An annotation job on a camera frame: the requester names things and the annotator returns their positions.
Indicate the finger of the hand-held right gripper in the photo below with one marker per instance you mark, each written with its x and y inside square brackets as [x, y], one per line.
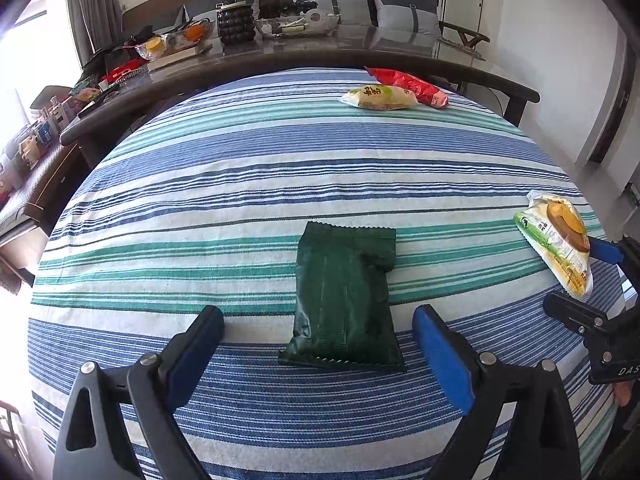
[605, 251]
[570, 310]

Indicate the black bag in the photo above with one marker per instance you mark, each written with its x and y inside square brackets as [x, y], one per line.
[112, 52]

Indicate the dark glossy table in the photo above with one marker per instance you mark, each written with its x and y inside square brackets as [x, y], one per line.
[350, 47]

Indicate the blue green striped tablecloth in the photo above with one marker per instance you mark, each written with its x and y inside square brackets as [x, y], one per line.
[200, 170]

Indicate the grey curtain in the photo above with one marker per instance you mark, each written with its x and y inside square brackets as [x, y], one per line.
[92, 5]

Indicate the white tape roll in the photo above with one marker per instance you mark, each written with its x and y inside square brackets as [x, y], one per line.
[316, 17]

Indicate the brown side bench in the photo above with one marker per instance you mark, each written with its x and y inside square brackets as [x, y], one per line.
[35, 195]

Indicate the dark green foil packet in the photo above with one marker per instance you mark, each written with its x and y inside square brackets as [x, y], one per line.
[340, 300]

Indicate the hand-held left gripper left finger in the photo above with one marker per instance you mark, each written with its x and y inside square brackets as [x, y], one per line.
[195, 350]

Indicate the white cabinet with dark panel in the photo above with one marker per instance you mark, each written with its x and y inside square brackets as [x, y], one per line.
[607, 100]

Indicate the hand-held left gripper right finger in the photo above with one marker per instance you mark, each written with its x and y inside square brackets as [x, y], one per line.
[442, 355]

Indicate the glass fruit bowl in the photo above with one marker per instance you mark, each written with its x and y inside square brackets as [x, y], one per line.
[170, 40]

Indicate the yellow green snack packet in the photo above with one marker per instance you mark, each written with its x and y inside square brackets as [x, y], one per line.
[382, 97]

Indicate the glass tray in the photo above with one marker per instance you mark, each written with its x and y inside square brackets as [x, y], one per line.
[290, 27]

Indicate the green yellow cake packet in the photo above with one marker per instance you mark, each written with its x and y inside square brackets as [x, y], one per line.
[560, 240]

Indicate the row of small cartons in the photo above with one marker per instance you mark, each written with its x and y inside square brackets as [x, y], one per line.
[35, 135]

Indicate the person's right hand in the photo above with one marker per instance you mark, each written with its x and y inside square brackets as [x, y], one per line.
[623, 394]

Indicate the book under bowl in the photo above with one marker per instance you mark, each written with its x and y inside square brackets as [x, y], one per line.
[180, 57]

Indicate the potted plant black vase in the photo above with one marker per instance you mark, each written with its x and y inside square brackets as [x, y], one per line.
[235, 22]

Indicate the red flat packet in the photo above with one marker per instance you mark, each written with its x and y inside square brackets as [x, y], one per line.
[122, 72]

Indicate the red snack packet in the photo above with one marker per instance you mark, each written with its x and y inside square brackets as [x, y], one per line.
[415, 85]

